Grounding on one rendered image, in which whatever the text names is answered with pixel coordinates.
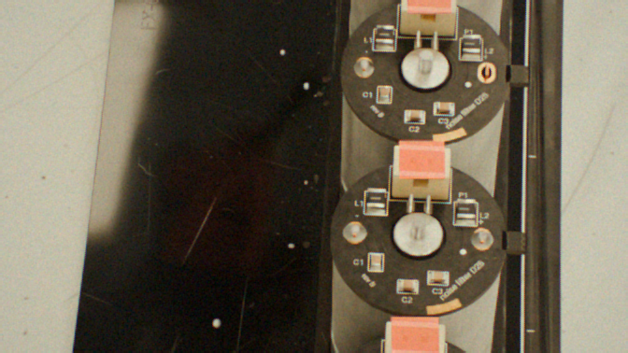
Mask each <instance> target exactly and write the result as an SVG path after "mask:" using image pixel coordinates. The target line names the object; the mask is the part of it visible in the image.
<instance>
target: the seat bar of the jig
mask: <svg viewBox="0 0 628 353"><path fill-rule="evenodd" d="M350 9H351V0H337V6H336V22H335V35H334V50H333V64H332V80H331V95H330V110H329V124H328V140H327V154H326V169H325V184H324V198H323V213H322V228H321V257H320V271H319V287H318V302H317V317H316V332H315V347H314V353H331V317H332V276H333V258H332V253H331V248H330V228H331V222H332V218H333V214H334V211H335V208H336V206H337V204H338V202H339V192H340V161H342V136H343V89H342V84H341V61H342V56H343V52H344V49H345V47H346V45H347V43H348V41H349V39H350ZM512 13H513V0H502V6H501V13H500V30H499V36H500V38H501V40H502V41H503V43H504V45H505V47H506V50H507V54H508V59H509V63H510V62H511V28H512ZM509 96H510V87H509V89H508V93H507V99H506V101H505V106H504V114H503V121H502V129H501V136H499V144H498V152H497V159H496V166H495V181H494V189H493V199H494V200H495V202H496V204H497V205H498V207H499V209H500V211H502V214H503V216H504V220H505V223H506V227H507V200H508V155H509V109H510V97H509ZM506 297H507V254H506V257H505V261H504V265H503V268H502V270H501V274H500V280H499V287H498V293H497V301H496V308H495V315H494V322H493V328H492V329H493V333H492V349H491V353H506V348H505V345H506Z"/></svg>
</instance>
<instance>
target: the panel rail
mask: <svg viewBox="0 0 628 353"><path fill-rule="evenodd" d="M563 16H564V0H529V23H528V66H518V65H511V66H507V67H509V68H510V82H509V87H524V88H527V98H526V143H525V204H524V232H507V253H506V254H508V255H524V264H523V269H524V322H523V353H562V342H561V254H562V126H563Z"/></svg>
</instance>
